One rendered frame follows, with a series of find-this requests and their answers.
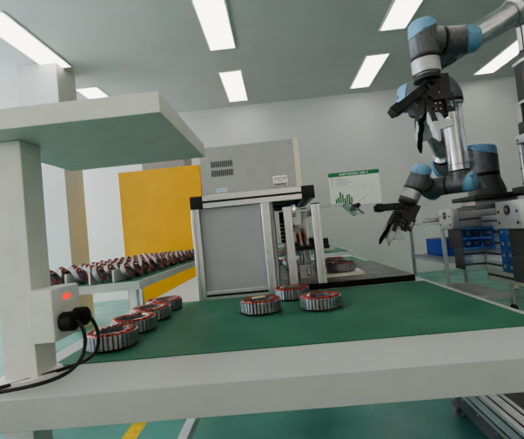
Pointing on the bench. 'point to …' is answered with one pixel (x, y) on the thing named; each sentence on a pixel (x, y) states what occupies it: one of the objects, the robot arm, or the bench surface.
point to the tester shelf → (301, 196)
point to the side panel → (233, 252)
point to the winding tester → (251, 167)
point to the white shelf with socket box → (18, 203)
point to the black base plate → (376, 273)
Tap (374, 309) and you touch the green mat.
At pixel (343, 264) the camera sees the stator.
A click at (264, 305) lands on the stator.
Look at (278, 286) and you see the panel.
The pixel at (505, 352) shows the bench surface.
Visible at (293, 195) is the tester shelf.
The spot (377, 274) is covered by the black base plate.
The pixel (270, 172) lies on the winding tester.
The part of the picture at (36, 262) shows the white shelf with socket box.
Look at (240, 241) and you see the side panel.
